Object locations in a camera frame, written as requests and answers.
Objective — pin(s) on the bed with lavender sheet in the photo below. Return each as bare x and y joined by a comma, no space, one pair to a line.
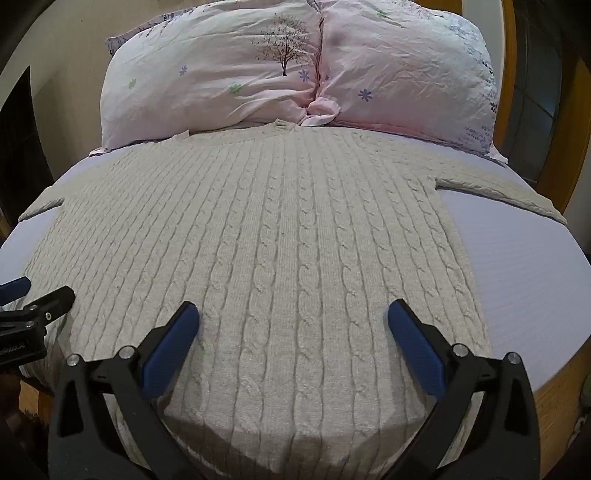
512,267

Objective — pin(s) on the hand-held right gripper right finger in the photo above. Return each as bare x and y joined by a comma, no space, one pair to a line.
416,350

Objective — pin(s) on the wooden headboard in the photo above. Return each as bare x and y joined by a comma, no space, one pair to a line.
535,92

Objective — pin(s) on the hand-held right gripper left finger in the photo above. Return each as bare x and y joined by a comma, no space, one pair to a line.
167,351

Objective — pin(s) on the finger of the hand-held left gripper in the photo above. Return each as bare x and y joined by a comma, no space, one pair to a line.
56,301
13,290

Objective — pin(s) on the pink floral pillow with tree print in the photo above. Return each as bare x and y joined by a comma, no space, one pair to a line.
207,69

